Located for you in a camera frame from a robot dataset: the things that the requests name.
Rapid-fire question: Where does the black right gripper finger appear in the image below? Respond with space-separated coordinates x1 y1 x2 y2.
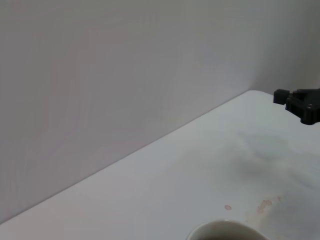
285 94 320 125
272 87 320 105

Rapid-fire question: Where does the grey ceramic cup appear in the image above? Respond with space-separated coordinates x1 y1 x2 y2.
186 219 270 240

